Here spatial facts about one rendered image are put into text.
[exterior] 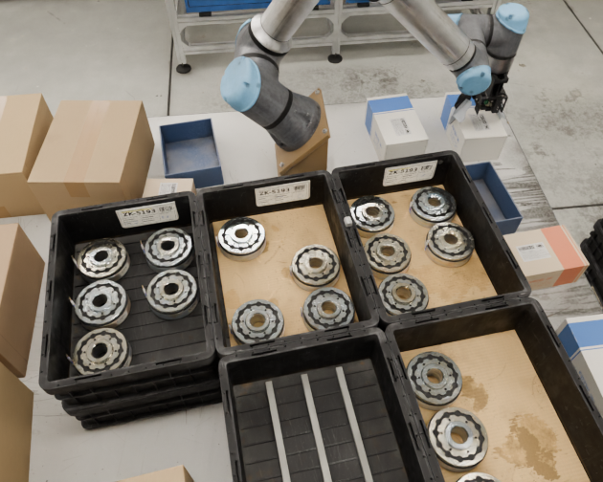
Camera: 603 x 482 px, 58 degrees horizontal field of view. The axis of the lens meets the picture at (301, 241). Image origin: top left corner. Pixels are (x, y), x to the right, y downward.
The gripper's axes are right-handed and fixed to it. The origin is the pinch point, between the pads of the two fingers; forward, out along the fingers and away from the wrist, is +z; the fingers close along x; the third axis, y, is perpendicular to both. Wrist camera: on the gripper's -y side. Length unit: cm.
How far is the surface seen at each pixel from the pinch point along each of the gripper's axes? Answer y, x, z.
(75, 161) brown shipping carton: 14, -107, -10
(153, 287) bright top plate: 53, -86, -10
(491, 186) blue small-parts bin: 21.9, -0.5, 4.1
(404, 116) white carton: -1.0, -20.3, -2.6
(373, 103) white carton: -7.2, -27.9, -2.6
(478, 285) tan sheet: 58, -18, -7
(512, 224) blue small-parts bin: 36.9, -0.8, 1.2
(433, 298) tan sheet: 60, -29, -7
